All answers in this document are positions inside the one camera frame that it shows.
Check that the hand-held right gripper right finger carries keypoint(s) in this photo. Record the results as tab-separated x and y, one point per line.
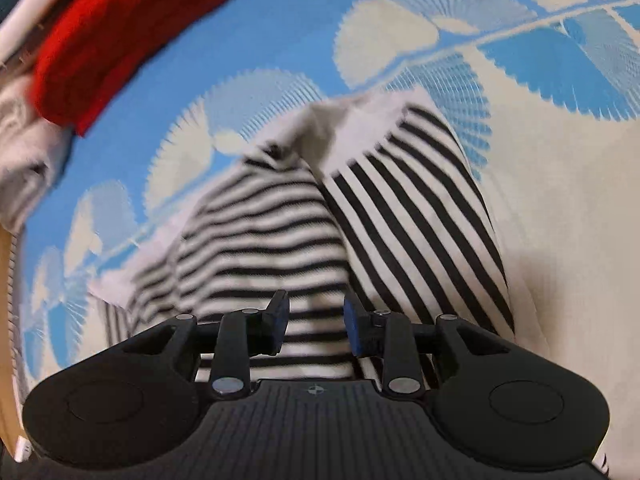
351	320

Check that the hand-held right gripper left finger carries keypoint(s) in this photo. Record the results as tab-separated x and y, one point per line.
278	312

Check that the white striped hooded top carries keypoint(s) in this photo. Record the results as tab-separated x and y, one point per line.
400	220

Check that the blue patterned bed cover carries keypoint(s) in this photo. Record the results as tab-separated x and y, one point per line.
550	210

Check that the beige folded blanket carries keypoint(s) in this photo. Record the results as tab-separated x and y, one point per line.
25	160

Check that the red folded blanket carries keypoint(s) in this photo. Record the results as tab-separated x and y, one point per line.
125	25

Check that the white folded cloth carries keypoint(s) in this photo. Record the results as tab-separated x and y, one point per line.
30	15

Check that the wooden bed frame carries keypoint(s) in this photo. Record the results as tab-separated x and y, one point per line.
4	310

